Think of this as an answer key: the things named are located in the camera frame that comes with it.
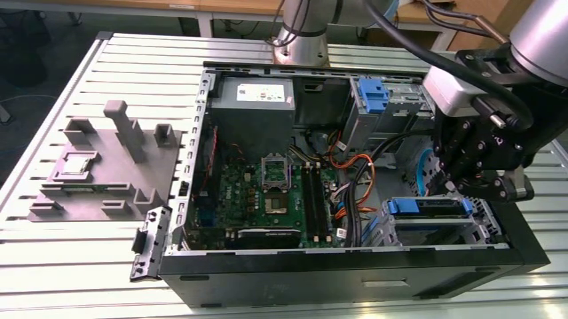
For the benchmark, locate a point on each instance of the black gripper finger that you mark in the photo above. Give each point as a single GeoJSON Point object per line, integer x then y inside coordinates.
{"type": "Point", "coordinates": [457, 149]}
{"type": "Point", "coordinates": [497, 187]}

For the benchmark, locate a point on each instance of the hard disk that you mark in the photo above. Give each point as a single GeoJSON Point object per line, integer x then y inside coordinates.
{"type": "Point", "coordinates": [401, 206]}

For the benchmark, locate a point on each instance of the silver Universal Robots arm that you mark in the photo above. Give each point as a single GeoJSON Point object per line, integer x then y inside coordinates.
{"type": "Point", "coordinates": [306, 46]}

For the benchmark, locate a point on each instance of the grey metal disk bay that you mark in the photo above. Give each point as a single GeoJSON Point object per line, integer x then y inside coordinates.
{"type": "Point", "coordinates": [425, 222]}

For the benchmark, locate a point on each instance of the grey metal drive cage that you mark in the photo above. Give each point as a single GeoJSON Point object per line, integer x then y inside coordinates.
{"type": "Point", "coordinates": [363, 129]}

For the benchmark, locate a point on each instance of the blue plastic drive latch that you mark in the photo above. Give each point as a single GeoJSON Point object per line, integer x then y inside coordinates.
{"type": "Point", "coordinates": [373, 96]}

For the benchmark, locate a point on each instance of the black RAM slot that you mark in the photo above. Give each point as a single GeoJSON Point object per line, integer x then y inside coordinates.
{"type": "Point", "coordinates": [322, 199]}
{"type": "Point", "coordinates": [310, 199]}

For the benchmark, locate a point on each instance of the thin metal locking lever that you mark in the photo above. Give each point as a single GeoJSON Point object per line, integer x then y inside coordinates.
{"type": "Point", "coordinates": [290, 174]}

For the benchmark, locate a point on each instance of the CPU socket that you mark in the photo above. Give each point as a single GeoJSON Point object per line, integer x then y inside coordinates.
{"type": "Point", "coordinates": [276, 203]}

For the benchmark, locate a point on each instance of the grey power supply unit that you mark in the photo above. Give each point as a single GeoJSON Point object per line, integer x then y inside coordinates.
{"type": "Point", "coordinates": [252, 126]}

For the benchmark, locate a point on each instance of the black graphics card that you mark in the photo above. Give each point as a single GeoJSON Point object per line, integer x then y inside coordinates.
{"type": "Point", "coordinates": [266, 237]}

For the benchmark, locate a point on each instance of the black open PC case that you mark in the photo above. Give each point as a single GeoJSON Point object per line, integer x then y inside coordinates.
{"type": "Point", "coordinates": [310, 282]}

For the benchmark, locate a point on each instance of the green motherboard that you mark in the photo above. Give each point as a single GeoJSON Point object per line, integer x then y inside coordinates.
{"type": "Point", "coordinates": [239, 199]}

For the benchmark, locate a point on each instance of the grey plastic parts rack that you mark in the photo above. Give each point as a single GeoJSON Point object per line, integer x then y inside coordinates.
{"type": "Point", "coordinates": [119, 172]}

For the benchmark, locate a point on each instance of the green RAM stick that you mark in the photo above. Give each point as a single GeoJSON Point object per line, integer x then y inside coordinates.
{"type": "Point", "coordinates": [84, 189]}

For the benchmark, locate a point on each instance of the silver CPU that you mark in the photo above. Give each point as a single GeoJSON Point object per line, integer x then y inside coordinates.
{"type": "Point", "coordinates": [76, 166]}

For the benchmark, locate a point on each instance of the grey metal leg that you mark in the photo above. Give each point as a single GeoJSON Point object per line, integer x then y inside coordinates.
{"type": "Point", "coordinates": [4, 114]}

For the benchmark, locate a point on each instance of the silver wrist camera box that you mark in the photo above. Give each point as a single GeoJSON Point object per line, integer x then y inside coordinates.
{"type": "Point", "coordinates": [448, 89]}

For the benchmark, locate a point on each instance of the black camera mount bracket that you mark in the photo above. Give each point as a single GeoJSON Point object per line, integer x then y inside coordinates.
{"type": "Point", "coordinates": [474, 58]}

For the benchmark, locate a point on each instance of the wooden desk white frame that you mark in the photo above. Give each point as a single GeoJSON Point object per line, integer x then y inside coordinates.
{"type": "Point", "coordinates": [132, 4]}
{"type": "Point", "coordinates": [410, 15]}

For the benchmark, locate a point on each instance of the grey hinged case bracket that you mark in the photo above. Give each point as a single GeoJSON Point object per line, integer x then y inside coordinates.
{"type": "Point", "coordinates": [152, 239]}

